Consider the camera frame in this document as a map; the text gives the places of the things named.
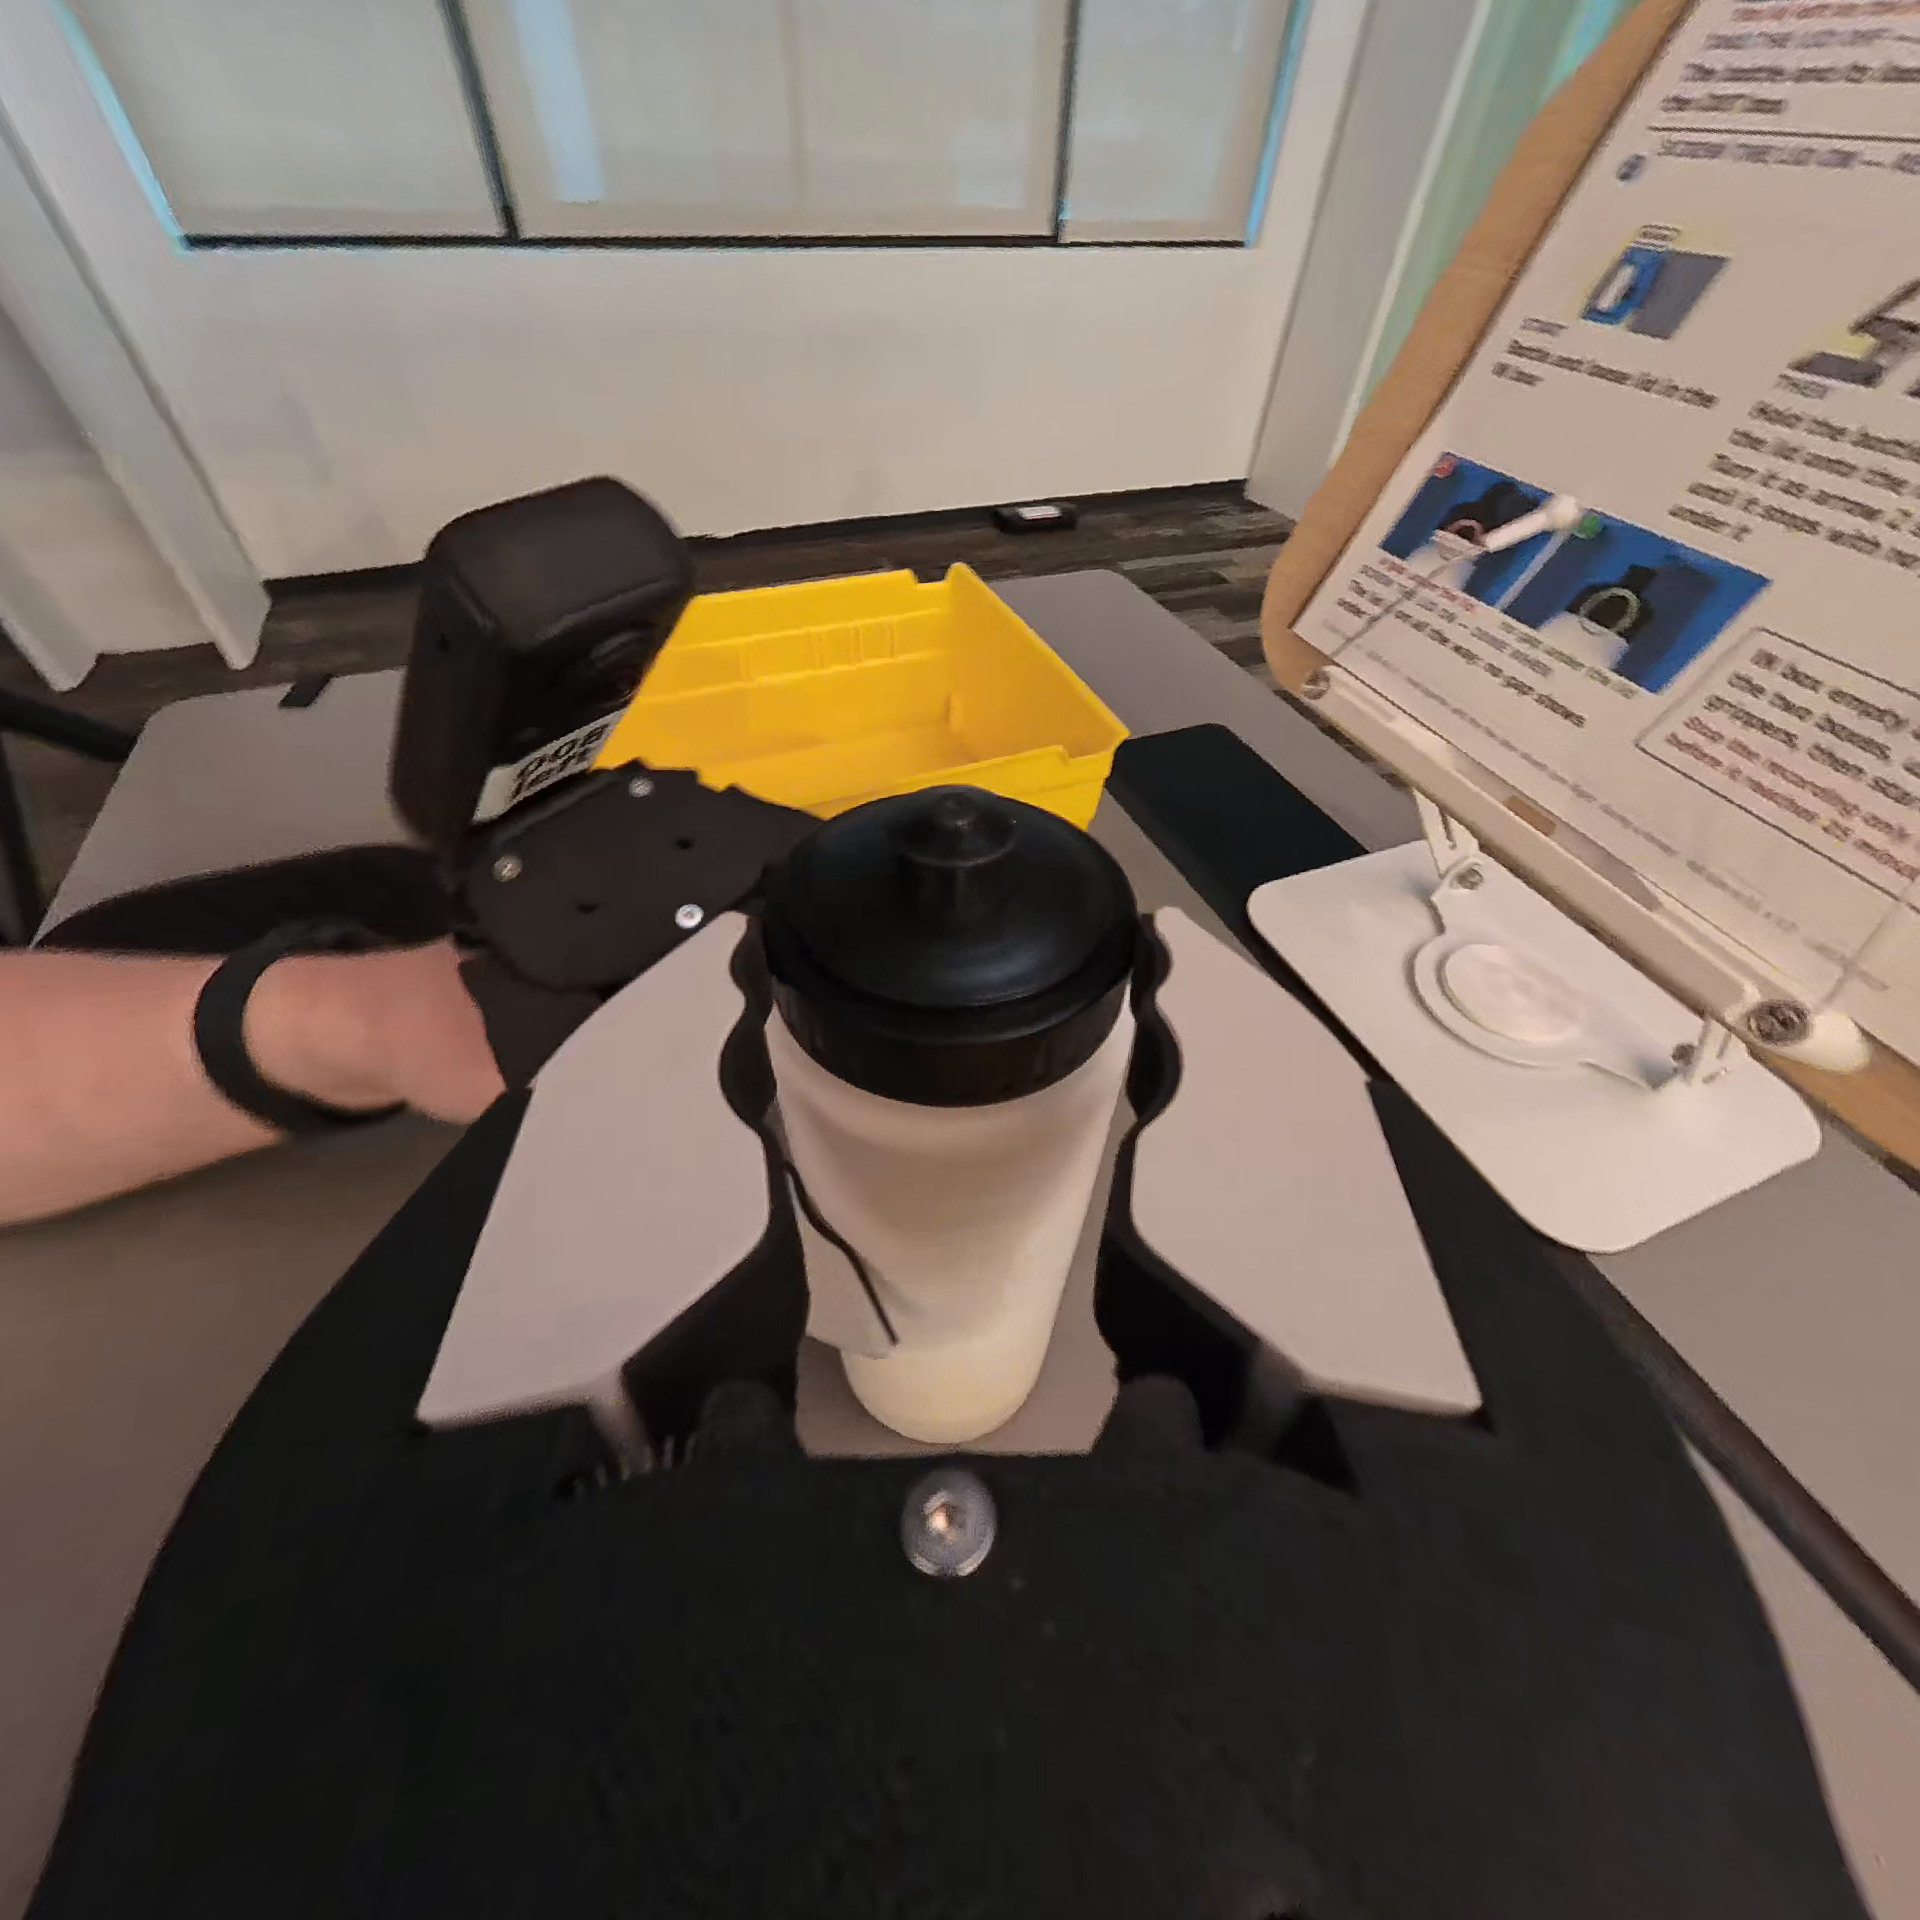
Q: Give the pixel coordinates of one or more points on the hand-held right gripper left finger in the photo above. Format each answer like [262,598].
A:
[599,1201]

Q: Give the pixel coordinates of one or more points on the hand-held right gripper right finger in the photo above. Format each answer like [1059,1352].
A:
[1289,1201]

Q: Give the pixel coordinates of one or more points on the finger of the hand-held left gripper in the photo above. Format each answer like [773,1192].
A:
[840,1261]

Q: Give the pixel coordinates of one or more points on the white plastic bottle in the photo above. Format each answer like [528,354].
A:
[945,1201]

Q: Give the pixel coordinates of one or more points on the black bottle lid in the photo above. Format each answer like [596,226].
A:
[945,930]

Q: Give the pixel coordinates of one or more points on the yellow plastic bin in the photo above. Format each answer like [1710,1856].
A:
[901,704]

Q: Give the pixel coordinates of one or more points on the person's left forearm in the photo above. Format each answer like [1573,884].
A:
[89,1080]

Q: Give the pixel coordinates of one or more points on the person's left hand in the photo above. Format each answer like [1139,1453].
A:
[359,1021]

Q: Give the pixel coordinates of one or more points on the white stand base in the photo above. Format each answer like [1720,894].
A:
[1350,930]

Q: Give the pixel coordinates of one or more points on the small black floor device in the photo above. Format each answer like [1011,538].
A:
[1037,520]

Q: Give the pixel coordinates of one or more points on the wooden display board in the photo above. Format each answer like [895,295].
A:
[1440,329]

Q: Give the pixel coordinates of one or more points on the window frame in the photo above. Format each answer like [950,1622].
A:
[751,233]

